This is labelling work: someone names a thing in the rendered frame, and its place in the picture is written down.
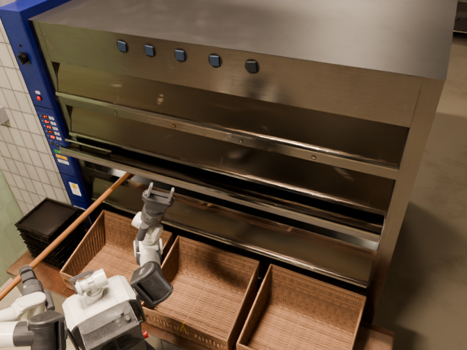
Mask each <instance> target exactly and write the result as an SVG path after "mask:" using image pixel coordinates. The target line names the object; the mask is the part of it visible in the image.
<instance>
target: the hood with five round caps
mask: <svg viewBox="0 0 467 350"><path fill-rule="evenodd" d="M38 23H39V25H40V29H41V31H42V35H43V38H44V41H45V44H46V46H47V50H48V52H49V57H50V59H51V61H52V62H57V63H63V64H68V65H75V66H79V67H86V68H90V69H97V70H101V71H105V72H112V73H116V74H123V75H127V76H135V77H138V78H145V79H150V80H154V81H161V82H165V83H172V84H176V85H183V86H188V87H192V88H199V89H203V90H210V91H214V92H221V93H225V94H232V95H236V96H240V97H247V98H251V99H258V100H263V101H269V102H274V103H281V104H285V105H289V106H296V107H300V108H307V109H312V110H319V111H323V112H327V113H334V114H338V115H345V116H349V117H356V118H360V119H367V120H371V121H376V122H383V123H387V124H394V125H398V126H405V127H409V128H410V127H411V123H412V119H413V115H414V112H415V109H416V104H417V101H418V96H419V94H420V89H421V85H422V83H423V78H424V77H421V76H412V75H406V74H397V73H392V72H383V71H377V70H373V69H364V68H358V67H349V66H344V65H335V64H329V63H324V62H315V61H310V60H301V59H296V58H287V57H281V56H272V55H267V54H262V53H252V52H248V51H239V50H233V49H224V48H219V47H210V46H204V45H199V44H190V43H185V42H176V41H171V40H162V39H156V38H151V37H142V36H137V35H128V34H123V33H114V32H108V31H99V30H94V29H89V28H79V27H74V26H66V25H60V24H51V23H46V22H38Z"/></svg>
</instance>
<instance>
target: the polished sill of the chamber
mask: <svg viewBox="0 0 467 350"><path fill-rule="evenodd" d="M86 168H87V171H88V172H90V173H93V174H96V175H100V176H104V177H106V178H111V179H113V180H116V181H117V180H118V179H119V178H120V177H121V176H122V175H124V174H125V173H126V172H123V171H120V170H118V169H113V168H110V167H106V166H103V165H99V164H96V163H93V162H92V163H90V164H89V165H88V166H87V167H86ZM123 183H128V184H130V185H134V186H137V187H140V188H144V189H149V186H150V183H153V186H152V190H155V191H159V192H164V193H168V194H169V193H170V191H171V189H172V188H174V194H173V195H172V196H173V197H175V198H178V199H182V200H185V201H189V202H192V203H196V204H199V205H202V206H206V207H209V208H213V209H216V210H220V211H223V212H226V213H230V214H232V215H237V216H239V217H244V218H247V219H251V220H254V221H256V222H261V223H264V224H267V225H271V226H275V227H277V228H282V229H284V230H287V231H292V232H294V233H299V234H301V235H305V236H309V237H311V238H315V239H318V240H322V241H325V242H329V243H332V244H337V245H339V246H342V247H346V248H349V249H354V250H356V251H360V252H363V253H367V254H370V255H373V256H376V255H377V250H378V247H379V243H377V242H373V241H370V240H365V239H363V238H359V237H355V236H352V235H348V234H345V233H341V232H338V231H333V230H331V229H328V228H323V227H320V226H316V225H313V224H309V223H306V222H301V221H298V220H296V219H291V218H288V217H284V216H281V215H276V214H274V213H271V212H266V211H264V210H259V209H256V208H252V207H249V206H244V205H242V204H239V203H234V202H231V201H227V200H224V199H220V198H217V197H212V196H209V195H207V194H202V193H199V192H195V191H192V190H187V189H185V188H182V187H177V186H175V185H170V184H167V183H163V182H160V181H155V180H153V179H150V178H145V177H142V176H138V175H135V174H131V175H130V176H129V177H128V178H127V179H126V180H125V181H124V182H123Z"/></svg>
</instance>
